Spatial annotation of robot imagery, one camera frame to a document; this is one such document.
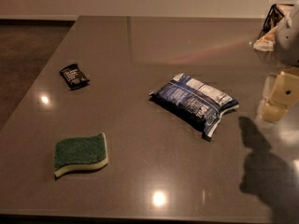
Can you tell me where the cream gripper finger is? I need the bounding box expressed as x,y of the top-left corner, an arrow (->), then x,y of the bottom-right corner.
263,73 -> 281,102
257,100 -> 288,123

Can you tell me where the blue chip bag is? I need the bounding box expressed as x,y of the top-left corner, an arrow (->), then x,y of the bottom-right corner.
149,74 -> 239,141

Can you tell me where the green yellow sponge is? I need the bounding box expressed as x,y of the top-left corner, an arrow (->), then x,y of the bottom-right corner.
54,133 -> 108,178

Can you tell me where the small black snack packet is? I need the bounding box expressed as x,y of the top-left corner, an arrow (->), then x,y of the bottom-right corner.
59,63 -> 90,90

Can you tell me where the black wire basket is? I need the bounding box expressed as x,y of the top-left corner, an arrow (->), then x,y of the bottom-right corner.
259,4 -> 293,38

